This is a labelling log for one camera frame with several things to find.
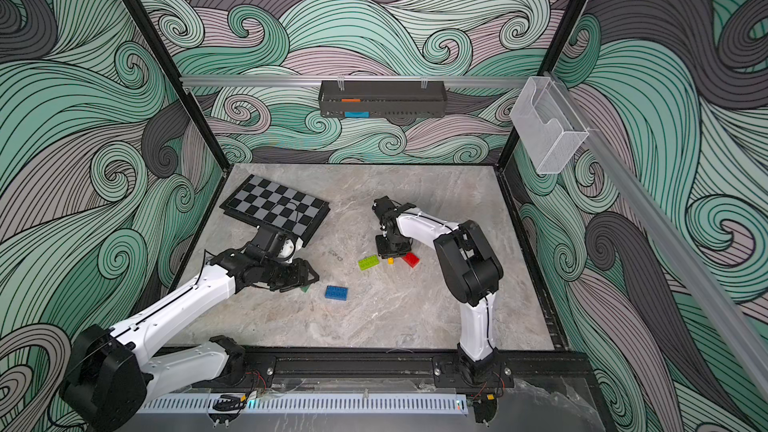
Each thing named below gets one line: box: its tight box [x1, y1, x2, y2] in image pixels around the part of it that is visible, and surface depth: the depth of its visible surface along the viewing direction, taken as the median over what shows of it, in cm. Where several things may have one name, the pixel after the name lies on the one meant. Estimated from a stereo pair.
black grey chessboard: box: [220, 174, 331, 247], surface depth 106 cm
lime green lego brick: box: [358, 255, 380, 271], surface depth 94 cm
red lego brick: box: [402, 252, 421, 268], surface depth 94 cm
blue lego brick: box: [324, 285, 349, 301], surface depth 87 cm
